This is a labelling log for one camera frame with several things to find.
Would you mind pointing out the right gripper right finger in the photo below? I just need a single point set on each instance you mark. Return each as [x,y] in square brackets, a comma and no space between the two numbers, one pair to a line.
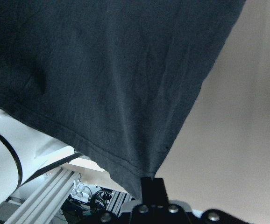
[159,194]

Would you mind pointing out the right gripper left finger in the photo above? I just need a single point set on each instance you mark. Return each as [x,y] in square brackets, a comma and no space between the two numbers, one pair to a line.
[147,191]

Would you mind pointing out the black t-shirt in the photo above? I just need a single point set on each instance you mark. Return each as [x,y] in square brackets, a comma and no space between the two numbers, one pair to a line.
[115,79]

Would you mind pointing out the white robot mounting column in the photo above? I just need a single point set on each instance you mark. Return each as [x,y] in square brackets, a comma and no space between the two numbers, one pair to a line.
[26,153]

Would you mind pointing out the aluminium cage frame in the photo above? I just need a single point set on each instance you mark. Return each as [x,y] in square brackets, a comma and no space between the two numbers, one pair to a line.
[43,204]

